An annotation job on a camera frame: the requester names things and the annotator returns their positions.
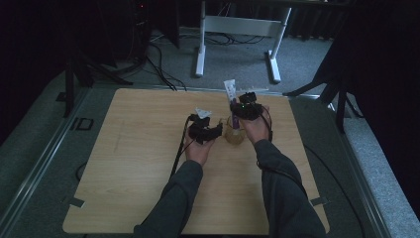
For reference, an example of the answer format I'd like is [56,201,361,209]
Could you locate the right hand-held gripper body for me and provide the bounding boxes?
[237,86,269,122]

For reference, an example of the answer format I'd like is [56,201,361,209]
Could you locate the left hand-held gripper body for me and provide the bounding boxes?
[186,107,216,145]

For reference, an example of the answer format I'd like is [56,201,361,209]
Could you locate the white purple toothpaste tube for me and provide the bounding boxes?
[223,78,241,131]

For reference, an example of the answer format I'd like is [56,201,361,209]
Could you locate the amber transparent cup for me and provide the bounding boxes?
[219,115,248,146]

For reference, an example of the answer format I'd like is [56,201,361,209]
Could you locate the person's left hand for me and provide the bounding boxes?
[183,127,218,167]

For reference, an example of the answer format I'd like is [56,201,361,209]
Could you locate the person's right hand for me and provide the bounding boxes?
[239,105,273,145]

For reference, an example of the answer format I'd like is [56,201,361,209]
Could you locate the black metal stand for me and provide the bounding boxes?
[55,33,134,119]
[282,36,365,134]

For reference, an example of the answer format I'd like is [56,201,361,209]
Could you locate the black computer tower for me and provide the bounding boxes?
[127,0,154,65]

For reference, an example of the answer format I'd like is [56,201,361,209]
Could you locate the black curtain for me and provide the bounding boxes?
[330,0,420,219]

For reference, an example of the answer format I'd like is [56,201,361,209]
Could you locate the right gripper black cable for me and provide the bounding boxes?
[256,104,275,171]

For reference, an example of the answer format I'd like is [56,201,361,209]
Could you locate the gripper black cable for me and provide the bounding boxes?
[256,104,275,171]
[168,113,196,181]

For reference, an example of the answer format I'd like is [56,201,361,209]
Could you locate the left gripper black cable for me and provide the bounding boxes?
[168,113,196,181]

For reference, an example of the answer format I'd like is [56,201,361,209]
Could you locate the black cables under desk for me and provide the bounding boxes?
[204,31,265,47]

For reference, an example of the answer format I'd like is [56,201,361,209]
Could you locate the black floor cable bundle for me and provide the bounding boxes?
[145,41,188,92]

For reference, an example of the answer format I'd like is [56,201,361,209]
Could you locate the white desk frame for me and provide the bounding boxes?
[194,0,293,84]

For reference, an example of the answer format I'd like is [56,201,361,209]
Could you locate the long black floor cable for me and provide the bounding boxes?
[303,144,367,238]

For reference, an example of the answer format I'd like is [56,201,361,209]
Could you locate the black cable loop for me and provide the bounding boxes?
[74,161,88,182]

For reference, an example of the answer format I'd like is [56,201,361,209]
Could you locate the aluminium floor rail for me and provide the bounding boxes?
[326,102,394,238]
[0,87,90,229]

